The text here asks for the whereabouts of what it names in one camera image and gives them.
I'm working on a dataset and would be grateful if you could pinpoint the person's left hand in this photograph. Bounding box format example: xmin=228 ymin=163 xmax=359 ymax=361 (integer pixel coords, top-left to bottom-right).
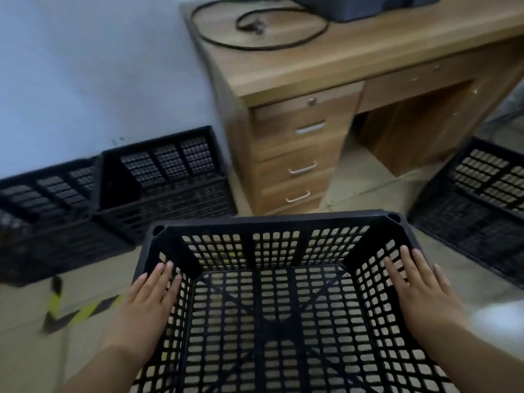
xmin=102 ymin=261 xmax=183 ymax=363

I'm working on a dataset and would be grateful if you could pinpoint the person's right hand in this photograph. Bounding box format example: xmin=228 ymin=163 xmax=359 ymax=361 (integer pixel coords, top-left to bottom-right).
xmin=384 ymin=245 xmax=472 ymax=349

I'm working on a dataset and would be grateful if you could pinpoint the black perforated plastic crate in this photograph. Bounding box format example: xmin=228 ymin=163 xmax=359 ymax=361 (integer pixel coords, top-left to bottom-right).
xmin=130 ymin=210 xmax=461 ymax=393
xmin=92 ymin=125 xmax=238 ymax=245
xmin=407 ymin=136 xmax=524 ymax=289
xmin=0 ymin=157 xmax=136 ymax=288

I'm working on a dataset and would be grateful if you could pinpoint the person's left forearm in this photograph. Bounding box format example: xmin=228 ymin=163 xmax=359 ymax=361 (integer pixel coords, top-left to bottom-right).
xmin=57 ymin=343 xmax=145 ymax=393

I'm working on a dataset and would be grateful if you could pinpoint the person's right forearm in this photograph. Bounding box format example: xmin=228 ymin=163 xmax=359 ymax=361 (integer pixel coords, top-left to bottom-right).
xmin=422 ymin=325 xmax=524 ymax=393

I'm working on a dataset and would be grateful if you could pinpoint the yellow black floor tape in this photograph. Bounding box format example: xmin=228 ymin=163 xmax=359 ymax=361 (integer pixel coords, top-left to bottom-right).
xmin=40 ymin=276 xmax=124 ymax=336

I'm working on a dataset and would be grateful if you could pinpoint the wide wooden desk drawer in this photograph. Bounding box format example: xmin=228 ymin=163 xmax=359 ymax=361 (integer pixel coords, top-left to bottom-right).
xmin=358 ymin=57 xmax=494 ymax=114

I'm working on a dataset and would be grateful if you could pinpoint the wooden office desk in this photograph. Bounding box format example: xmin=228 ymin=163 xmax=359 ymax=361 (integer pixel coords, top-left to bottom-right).
xmin=179 ymin=0 xmax=524 ymax=217

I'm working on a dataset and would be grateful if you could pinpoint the dark grey printer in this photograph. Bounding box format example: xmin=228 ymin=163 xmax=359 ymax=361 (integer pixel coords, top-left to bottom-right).
xmin=286 ymin=0 xmax=443 ymax=23

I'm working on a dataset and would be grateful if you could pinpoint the wooden drawer with silver handle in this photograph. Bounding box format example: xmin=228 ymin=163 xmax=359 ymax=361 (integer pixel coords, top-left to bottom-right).
xmin=259 ymin=168 xmax=335 ymax=211
xmin=255 ymin=137 xmax=345 ymax=189
xmin=252 ymin=94 xmax=362 ymax=162

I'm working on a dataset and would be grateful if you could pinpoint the black power cable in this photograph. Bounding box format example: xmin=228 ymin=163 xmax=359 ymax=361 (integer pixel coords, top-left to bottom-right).
xmin=190 ymin=0 xmax=331 ymax=52

